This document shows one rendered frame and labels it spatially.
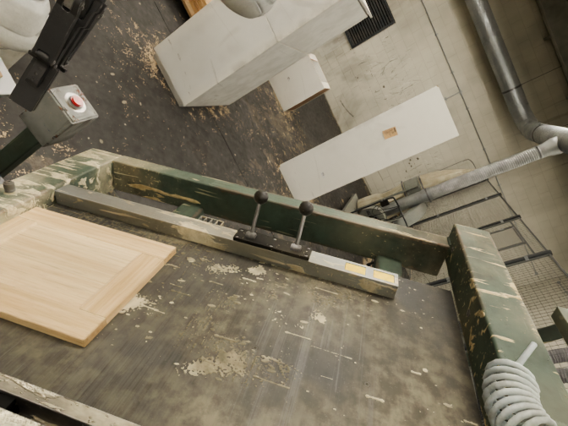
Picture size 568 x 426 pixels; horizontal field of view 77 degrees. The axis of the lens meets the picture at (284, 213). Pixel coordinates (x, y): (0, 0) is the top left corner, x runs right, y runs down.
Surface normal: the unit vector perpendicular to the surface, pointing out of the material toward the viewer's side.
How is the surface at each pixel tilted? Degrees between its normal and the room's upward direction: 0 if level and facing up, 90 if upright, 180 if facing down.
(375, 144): 90
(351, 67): 90
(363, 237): 90
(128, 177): 90
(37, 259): 50
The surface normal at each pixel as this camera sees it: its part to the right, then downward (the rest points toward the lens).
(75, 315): 0.14, -0.86
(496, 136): -0.34, 0.29
